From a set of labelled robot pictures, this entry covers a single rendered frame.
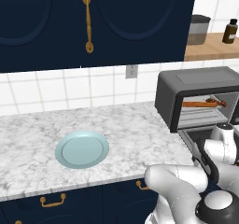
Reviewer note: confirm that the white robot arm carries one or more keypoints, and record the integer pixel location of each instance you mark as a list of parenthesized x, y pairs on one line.
[(174, 184)]

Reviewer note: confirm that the dark grey toaster oven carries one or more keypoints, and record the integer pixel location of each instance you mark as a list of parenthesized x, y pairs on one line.
[(174, 84)]

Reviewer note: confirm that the orange baguette bread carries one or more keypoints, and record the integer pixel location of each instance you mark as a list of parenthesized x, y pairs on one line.
[(196, 104)]

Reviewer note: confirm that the toaster oven glass door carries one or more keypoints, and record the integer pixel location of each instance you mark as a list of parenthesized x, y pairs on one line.
[(194, 137)]

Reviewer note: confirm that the navy cupboard door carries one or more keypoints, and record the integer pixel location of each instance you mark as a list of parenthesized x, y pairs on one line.
[(140, 22), (31, 22)]

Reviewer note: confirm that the red green kebab skewer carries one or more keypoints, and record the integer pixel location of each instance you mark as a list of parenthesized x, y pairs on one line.
[(217, 102)]

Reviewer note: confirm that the light blue plate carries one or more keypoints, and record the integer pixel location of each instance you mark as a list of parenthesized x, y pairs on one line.
[(82, 149)]

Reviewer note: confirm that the navy drawer front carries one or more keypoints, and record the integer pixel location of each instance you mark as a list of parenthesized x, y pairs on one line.
[(124, 202), (74, 207)]

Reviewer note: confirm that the grey canister with dark lid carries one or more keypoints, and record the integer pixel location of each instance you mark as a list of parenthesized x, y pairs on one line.
[(198, 30)]

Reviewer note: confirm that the brown bottle with black cap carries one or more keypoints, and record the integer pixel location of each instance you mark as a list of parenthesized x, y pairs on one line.
[(230, 31)]

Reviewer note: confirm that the brass cupboard knob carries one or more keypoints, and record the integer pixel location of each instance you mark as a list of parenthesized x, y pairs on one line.
[(18, 222)]

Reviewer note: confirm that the grey wall outlet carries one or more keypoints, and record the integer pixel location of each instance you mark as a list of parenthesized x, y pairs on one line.
[(131, 71)]

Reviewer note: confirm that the wooden wall shelf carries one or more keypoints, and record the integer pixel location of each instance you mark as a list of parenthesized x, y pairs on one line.
[(208, 50)]

